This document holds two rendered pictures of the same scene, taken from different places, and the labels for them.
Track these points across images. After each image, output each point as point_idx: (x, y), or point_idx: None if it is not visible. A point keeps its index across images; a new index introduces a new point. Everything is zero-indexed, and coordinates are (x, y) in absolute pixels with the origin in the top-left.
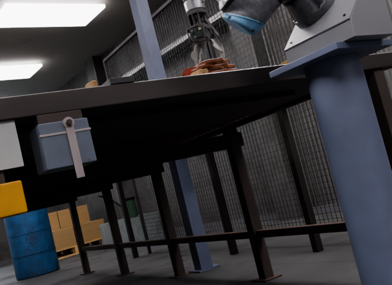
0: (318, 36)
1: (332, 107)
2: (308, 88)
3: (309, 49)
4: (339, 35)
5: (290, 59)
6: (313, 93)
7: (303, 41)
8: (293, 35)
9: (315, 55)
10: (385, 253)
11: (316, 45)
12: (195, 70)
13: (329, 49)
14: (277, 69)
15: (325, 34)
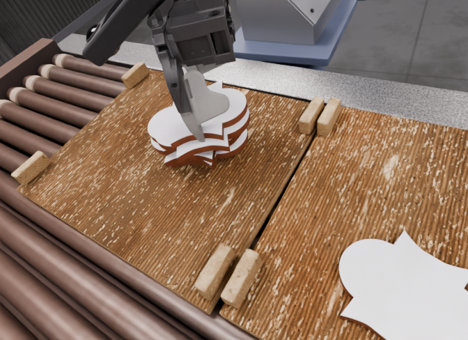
0: None
1: None
2: (307, 67)
3: (327, 15)
4: None
5: (316, 35)
6: (317, 69)
7: (327, 4)
8: (299, 0)
9: (349, 17)
10: None
11: (331, 8)
12: (228, 139)
13: (354, 8)
14: (333, 50)
15: None
